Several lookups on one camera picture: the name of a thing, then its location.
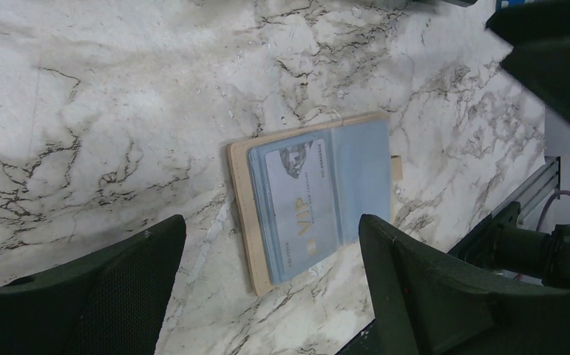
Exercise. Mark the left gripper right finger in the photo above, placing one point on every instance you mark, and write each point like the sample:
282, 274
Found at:
429, 302

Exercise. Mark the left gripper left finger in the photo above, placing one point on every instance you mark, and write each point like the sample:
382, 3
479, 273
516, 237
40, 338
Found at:
111, 301

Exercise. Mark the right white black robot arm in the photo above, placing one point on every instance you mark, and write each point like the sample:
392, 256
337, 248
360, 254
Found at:
539, 34

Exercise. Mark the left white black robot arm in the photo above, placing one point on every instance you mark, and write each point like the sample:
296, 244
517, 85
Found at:
540, 255

